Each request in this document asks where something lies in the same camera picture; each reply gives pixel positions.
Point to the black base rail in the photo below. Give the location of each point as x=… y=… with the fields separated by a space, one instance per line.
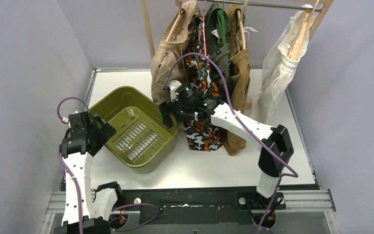
x=230 y=210

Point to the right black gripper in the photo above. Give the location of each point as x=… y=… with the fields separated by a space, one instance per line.
x=166 y=108

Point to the camouflage patterned shorts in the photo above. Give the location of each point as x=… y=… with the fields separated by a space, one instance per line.
x=200 y=133

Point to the wooden clothes rack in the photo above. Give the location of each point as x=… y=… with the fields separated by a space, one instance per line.
x=320 y=6

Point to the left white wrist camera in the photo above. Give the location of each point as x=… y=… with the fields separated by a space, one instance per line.
x=64 y=120

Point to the olive green plastic basket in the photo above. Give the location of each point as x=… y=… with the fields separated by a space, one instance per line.
x=142 y=141

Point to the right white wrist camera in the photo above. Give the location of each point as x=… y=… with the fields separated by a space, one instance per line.
x=172 y=87

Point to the wooden hanger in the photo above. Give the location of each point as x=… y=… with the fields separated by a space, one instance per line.
x=294 y=54

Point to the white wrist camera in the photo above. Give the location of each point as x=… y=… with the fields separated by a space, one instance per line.
x=64 y=120
x=172 y=87

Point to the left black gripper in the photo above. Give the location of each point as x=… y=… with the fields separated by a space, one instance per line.
x=101 y=129

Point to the dark green shorts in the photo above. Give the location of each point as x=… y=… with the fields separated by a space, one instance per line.
x=218 y=53

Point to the beige shorts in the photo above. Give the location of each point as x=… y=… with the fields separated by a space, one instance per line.
x=172 y=46

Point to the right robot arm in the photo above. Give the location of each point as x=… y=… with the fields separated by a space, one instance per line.
x=275 y=142

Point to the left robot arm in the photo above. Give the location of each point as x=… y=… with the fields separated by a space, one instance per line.
x=84 y=212

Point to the white shorts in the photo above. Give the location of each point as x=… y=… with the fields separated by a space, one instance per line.
x=278 y=69

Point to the pink hanger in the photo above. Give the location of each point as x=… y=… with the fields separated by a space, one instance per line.
x=203 y=27

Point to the green hanger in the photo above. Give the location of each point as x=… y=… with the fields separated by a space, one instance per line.
x=222 y=27

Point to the brown shorts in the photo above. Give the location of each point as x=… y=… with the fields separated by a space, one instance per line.
x=239 y=68

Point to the white plastic hanger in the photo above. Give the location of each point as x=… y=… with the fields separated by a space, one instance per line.
x=246 y=31

